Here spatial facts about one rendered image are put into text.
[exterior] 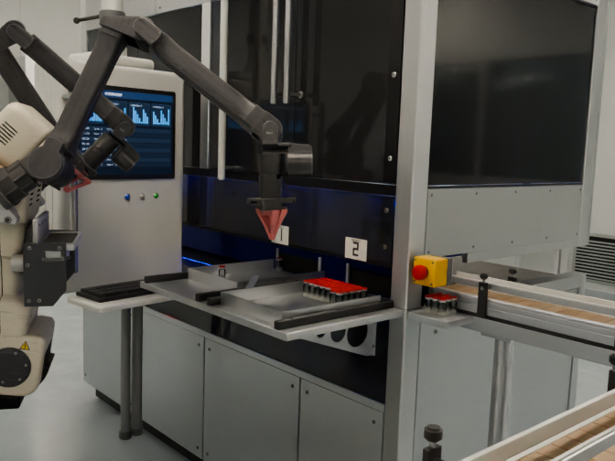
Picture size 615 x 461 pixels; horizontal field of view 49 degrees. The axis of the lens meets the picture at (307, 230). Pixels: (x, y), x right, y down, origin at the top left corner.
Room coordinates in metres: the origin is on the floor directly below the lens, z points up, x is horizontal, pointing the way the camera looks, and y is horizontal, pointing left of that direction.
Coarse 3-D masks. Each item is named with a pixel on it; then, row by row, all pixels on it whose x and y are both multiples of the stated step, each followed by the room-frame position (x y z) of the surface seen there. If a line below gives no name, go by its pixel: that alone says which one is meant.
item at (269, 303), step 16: (256, 288) 1.84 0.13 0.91; (272, 288) 1.87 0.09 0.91; (288, 288) 1.91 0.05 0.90; (224, 304) 1.75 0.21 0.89; (240, 304) 1.70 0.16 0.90; (256, 304) 1.65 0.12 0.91; (272, 304) 1.79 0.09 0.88; (288, 304) 1.79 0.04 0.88; (304, 304) 1.80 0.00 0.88; (320, 304) 1.81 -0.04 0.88; (336, 304) 1.69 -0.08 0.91; (352, 304) 1.72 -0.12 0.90; (272, 320) 1.60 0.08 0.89
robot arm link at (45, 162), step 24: (120, 24) 1.64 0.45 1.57; (96, 48) 1.63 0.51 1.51; (120, 48) 1.66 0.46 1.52; (144, 48) 1.68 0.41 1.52; (96, 72) 1.62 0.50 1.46; (72, 96) 1.60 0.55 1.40; (96, 96) 1.62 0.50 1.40; (72, 120) 1.59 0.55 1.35; (48, 144) 1.54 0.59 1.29; (72, 144) 1.58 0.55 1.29; (48, 168) 1.53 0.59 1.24; (72, 168) 1.62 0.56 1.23
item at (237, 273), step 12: (228, 264) 2.19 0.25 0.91; (240, 264) 2.22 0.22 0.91; (252, 264) 2.25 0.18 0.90; (264, 264) 2.29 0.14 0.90; (192, 276) 2.07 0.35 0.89; (204, 276) 2.02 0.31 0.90; (216, 276) 1.97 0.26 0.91; (228, 276) 2.14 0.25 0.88; (240, 276) 2.15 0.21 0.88; (264, 276) 2.16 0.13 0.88; (276, 276) 2.17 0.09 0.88; (288, 276) 2.02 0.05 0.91; (300, 276) 2.06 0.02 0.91; (312, 276) 2.09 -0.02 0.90; (324, 276) 2.12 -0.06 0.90; (228, 288) 1.93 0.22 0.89
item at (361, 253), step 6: (348, 240) 1.94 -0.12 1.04; (354, 240) 1.92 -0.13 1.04; (360, 240) 1.90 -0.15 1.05; (348, 246) 1.93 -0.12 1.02; (354, 246) 1.92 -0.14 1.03; (360, 246) 1.90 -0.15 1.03; (366, 246) 1.88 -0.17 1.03; (348, 252) 1.93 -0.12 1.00; (354, 252) 1.91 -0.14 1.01; (360, 252) 1.90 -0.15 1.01; (366, 252) 1.88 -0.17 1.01; (354, 258) 1.91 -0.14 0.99; (360, 258) 1.90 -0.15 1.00
